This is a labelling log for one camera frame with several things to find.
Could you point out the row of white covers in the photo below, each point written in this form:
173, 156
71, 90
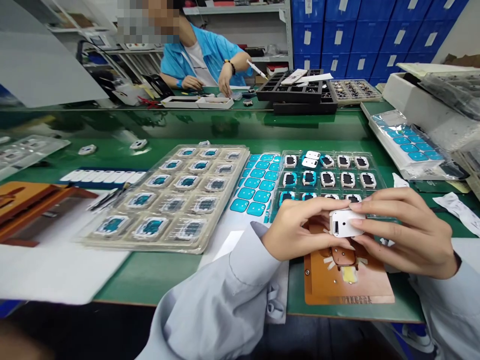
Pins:
101, 177

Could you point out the person's right hand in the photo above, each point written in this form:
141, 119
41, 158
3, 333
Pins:
416, 240

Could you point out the grey board panel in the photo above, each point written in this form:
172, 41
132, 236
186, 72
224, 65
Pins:
41, 63

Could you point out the white plastic container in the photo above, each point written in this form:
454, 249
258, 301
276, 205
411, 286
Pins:
126, 94

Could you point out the stack of clear trays with filmed parts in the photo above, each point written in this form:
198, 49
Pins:
165, 198

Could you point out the clear tray of black-faced housings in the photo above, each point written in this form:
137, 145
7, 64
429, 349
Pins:
330, 178

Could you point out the white paper sheet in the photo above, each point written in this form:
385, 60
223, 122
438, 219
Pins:
56, 270

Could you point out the tray of round metal parts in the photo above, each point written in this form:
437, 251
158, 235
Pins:
354, 90

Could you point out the white flat device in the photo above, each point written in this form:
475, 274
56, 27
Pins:
294, 76

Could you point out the orange hinged fixture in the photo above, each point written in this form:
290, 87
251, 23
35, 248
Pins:
33, 210

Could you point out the black tweezers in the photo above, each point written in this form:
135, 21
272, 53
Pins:
110, 197

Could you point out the wall of blue storage bins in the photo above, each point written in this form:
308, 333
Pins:
371, 33

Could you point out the stack of clear empty trays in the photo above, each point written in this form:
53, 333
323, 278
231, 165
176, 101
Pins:
453, 92

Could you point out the black tape roll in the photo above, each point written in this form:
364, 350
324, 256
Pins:
159, 85

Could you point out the small clear plastic box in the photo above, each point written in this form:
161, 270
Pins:
240, 93

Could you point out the small white paper scrap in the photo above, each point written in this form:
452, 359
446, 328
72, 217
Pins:
400, 181

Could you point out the small white part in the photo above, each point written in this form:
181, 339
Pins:
87, 150
138, 144

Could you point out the orange jig plate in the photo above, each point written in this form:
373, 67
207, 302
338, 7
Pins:
348, 285

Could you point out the clear blister tray with white parts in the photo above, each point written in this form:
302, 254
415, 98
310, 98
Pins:
26, 152

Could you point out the stack of black compartment trays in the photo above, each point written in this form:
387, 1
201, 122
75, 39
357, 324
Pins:
300, 93

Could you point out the bag of blue sticker sheets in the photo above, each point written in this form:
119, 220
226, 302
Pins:
412, 144

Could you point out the white plastic housing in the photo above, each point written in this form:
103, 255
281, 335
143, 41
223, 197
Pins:
347, 223

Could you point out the sheet of blue stickers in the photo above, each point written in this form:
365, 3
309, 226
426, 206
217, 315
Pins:
258, 187

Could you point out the white syringe dispenser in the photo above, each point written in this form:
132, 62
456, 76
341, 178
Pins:
257, 69

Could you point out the person's left hand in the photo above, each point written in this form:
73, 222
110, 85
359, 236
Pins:
300, 232

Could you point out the white paper packet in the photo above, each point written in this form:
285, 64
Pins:
459, 212

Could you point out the white back cover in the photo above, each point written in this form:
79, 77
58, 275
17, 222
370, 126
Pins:
312, 154
309, 162

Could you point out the white shallow tray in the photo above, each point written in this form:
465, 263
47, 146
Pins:
197, 102

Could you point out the white box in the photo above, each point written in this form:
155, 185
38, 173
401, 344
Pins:
403, 88

